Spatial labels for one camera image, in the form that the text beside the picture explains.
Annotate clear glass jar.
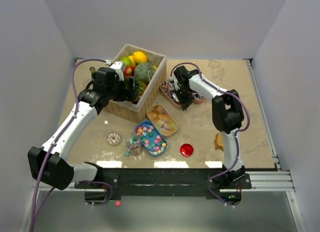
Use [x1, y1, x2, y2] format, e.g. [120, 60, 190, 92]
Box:
[125, 133, 142, 156]

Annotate aluminium rail frame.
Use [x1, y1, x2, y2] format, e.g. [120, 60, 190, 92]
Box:
[20, 167, 295, 232]

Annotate black base mount frame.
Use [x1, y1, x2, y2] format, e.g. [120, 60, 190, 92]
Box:
[75, 168, 252, 206]

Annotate bread slice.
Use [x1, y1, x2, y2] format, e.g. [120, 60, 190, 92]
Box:
[214, 132, 224, 151]

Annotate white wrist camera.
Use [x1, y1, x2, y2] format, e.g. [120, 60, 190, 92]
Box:
[168, 77, 180, 91]
[104, 60, 126, 81]

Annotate wicker basket with liner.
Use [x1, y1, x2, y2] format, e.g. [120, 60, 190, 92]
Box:
[103, 43, 168, 125]

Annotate yellow lemon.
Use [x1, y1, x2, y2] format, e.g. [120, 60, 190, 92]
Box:
[133, 51, 148, 65]

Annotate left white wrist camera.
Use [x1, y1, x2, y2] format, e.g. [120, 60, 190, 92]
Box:
[104, 60, 126, 81]

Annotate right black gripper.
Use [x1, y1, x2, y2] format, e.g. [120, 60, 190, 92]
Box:
[173, 86, 195, 110]

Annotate green cantaloupe melon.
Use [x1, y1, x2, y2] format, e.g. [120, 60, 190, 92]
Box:
[134, 62, 156, 85]

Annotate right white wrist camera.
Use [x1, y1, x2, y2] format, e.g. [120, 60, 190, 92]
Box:
[168, 77, 180, 91]

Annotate pink tray swirl lollipops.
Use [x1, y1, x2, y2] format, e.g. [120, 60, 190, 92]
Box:
[159, 79, 182, 109]

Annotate green glass bottle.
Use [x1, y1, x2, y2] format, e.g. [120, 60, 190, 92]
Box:
[89, 66, 97, 79]

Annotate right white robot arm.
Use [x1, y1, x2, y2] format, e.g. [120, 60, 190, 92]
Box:
[171, 63, 248, 189]

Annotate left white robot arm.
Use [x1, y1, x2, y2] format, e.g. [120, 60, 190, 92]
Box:
[27, 61, 135, 190]

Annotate blue tray star candies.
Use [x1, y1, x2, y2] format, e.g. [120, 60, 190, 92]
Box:
[135, 120, 168, 157]

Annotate sprinkled donut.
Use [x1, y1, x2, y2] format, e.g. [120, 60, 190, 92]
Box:
[106, 131, 122, 146]

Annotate pink tray of lollipops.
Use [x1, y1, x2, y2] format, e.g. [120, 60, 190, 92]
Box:
[192, 91, 206, 104]

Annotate green lime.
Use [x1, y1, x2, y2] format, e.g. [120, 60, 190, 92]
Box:
[120, 56, 132, 67]

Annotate yellow tray gummy candies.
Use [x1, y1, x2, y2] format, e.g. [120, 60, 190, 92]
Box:
[146, 103, 178, 138]

